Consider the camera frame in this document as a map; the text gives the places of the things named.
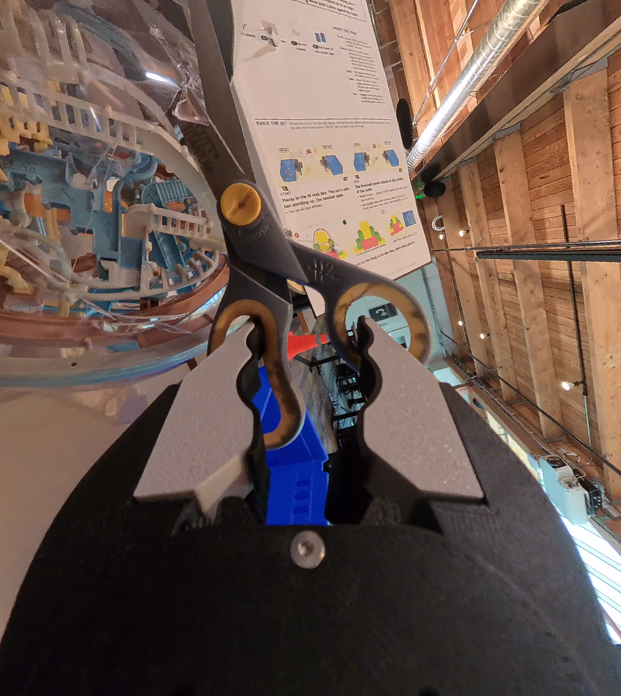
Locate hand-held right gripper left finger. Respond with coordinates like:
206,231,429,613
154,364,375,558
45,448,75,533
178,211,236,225
134,324,264,506

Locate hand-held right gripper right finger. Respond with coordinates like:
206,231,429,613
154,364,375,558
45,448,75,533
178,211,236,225
338,316,487,508

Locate yellow-handled scissors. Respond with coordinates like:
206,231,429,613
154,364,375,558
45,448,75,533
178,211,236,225
186,0,436,449

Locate clear maze ball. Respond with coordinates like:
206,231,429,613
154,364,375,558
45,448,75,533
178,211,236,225
0,0,230,390

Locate blue storage bin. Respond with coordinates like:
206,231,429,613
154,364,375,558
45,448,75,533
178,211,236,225
251,365,330,528

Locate orange object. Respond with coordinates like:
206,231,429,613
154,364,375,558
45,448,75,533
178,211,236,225
287,332,331,363

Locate printed instruction sheet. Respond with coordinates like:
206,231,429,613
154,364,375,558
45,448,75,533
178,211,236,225
229,0,433,281

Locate black ceiling track rail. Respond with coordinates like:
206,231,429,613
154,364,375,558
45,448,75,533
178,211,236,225
474,242,621,264

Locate silver air duct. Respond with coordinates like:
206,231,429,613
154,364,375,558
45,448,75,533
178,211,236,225
407,0,550,175

